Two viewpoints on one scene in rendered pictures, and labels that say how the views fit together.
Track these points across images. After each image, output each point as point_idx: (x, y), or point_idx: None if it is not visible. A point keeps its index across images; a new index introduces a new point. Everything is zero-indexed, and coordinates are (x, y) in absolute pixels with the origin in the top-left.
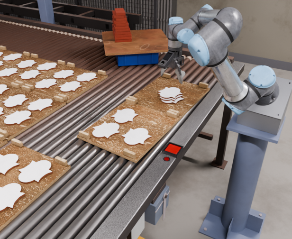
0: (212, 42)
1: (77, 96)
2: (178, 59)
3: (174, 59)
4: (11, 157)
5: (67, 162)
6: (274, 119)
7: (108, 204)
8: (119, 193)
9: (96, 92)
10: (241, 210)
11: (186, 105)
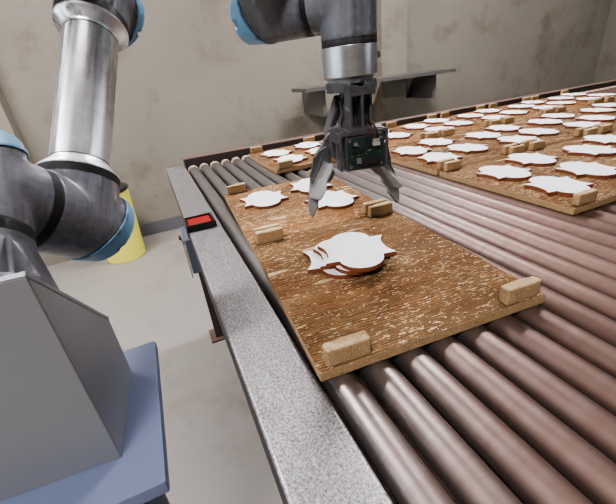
0: None
1: (463, 184)
2: (330, 133)
3: (336, 125)
4: None
5: (278, 165)
6: None
7: (204, 183)
8: (205, 188)
9: (477, 201)
10: None
11: (281, 268)
